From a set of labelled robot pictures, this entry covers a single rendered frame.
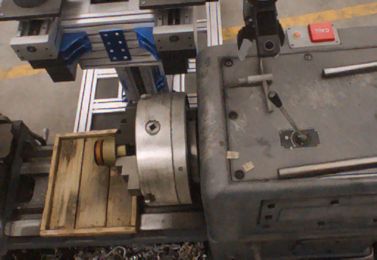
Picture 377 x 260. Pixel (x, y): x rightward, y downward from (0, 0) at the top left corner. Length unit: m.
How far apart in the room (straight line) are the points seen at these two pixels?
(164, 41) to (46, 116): 1.48
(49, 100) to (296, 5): 1.83
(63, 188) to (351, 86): 0.93
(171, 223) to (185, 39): 0.60
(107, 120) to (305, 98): 1.48
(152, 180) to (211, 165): 0.17
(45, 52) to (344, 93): 0.99
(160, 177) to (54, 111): 1.78
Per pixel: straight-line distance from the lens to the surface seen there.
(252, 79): 1.01
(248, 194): 0.90
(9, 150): 1.38
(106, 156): 1.14
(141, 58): 1.65
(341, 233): 1.31
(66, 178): 1.41
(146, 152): 0.99
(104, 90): 2.42
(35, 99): 2.83
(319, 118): 0.99
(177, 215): 1.29
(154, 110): 1.03
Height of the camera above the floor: 2.09
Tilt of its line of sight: 59 degrees down
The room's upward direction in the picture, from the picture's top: 10 degrees counter-clockwise
